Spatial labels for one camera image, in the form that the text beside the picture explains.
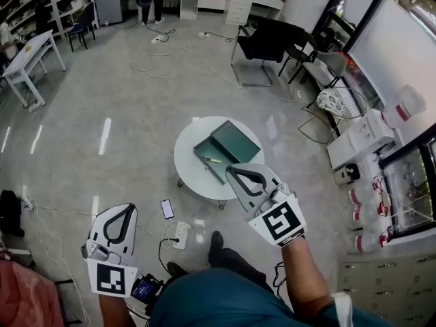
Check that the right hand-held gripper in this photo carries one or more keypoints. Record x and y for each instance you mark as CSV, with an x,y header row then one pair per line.
x,y
281,221

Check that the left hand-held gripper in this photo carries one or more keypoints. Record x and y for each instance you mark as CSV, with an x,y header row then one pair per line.
x,y
110,279

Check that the small yellow item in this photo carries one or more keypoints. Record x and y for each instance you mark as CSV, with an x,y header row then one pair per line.
x,y
213,160

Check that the green metal box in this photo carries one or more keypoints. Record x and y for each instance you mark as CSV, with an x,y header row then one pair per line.
x,y
235,141

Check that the person's right forearm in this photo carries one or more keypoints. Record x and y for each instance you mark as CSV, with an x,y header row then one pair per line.
x,y
303,274

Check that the person's left forearm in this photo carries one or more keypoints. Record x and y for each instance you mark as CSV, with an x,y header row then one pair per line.
x,y
114,312

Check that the white cardboard box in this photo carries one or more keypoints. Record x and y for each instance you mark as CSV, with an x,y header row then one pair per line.
x,y
361,138

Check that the smartphone with lit screen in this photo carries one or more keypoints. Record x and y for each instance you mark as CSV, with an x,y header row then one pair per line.
x,y
167,209

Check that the round white table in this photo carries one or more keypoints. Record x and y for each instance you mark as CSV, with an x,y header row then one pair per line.
x,y
190,179

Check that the black device with blue screen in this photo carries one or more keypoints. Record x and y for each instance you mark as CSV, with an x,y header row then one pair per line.
x,y
144,290

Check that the person's black shoe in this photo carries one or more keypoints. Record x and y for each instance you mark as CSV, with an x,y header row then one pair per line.
x,y
216,244

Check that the person's grey shoe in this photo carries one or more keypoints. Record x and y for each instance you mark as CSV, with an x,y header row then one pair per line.
x,y
176,269

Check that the person's black trousers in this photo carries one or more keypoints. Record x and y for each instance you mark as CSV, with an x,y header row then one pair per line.
x,y
238,264

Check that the black and white device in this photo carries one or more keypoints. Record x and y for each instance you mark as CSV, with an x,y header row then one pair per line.
x,y
347,174

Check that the black bag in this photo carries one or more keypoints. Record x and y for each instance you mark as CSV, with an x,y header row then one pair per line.
x,y
10,213

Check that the red cloth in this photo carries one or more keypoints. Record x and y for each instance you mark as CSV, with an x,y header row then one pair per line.
x,y
24,291

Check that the large plastic water bottle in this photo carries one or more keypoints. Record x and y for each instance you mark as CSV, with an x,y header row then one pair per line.
x,y
368,242
405,106
362,194
364,216

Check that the person's teal shirt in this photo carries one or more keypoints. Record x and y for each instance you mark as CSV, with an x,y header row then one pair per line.
x,y
218,305

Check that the grey seat chair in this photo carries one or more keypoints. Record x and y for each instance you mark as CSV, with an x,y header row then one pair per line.
x,y
323,66

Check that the black cantilever chair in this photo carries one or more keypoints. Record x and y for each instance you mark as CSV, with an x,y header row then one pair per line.
x,y
269,41

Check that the grey drawer cabinet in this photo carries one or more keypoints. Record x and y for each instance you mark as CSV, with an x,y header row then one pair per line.
x,y
388,288

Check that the white drawer cabinet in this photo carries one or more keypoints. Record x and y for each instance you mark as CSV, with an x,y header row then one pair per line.
x,y
238,5

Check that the white roller screen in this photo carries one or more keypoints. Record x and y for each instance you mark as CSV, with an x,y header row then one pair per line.
x,y
391,46

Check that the white rectangular desk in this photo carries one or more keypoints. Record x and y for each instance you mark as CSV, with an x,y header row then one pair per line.
x,y
29,51

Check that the blue chair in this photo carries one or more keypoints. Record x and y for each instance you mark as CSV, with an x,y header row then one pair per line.
x,y
81,26

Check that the glass tank with black frame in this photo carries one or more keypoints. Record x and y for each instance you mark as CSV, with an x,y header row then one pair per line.
x,y
413,175

